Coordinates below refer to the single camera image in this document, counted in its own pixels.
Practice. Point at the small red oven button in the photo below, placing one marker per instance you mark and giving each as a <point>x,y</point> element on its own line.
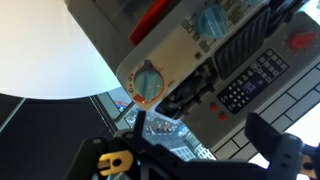
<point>222,116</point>
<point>213,107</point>

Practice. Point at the red timer knob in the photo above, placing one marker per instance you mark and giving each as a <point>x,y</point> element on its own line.
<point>301,39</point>

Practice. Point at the light blue oven knob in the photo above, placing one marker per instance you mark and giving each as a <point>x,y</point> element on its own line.
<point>149,83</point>
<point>212,21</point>

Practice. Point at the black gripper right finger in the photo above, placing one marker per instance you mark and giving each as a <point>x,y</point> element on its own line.
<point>283,150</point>

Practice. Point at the grey toy oven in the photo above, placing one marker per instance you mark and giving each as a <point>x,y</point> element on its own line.
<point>173,56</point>

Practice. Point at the black ribbed stovetop grill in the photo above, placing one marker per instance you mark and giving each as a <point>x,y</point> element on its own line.
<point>241,43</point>

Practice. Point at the black oven keypad panel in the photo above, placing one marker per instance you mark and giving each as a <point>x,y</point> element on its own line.
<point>253,81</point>

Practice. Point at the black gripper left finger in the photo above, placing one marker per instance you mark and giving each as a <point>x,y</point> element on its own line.
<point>100,150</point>

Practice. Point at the grey window frame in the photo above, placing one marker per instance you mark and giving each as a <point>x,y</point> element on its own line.
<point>106,110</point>

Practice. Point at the black stovetop burner grate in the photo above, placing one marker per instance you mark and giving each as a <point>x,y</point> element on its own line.
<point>188,90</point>

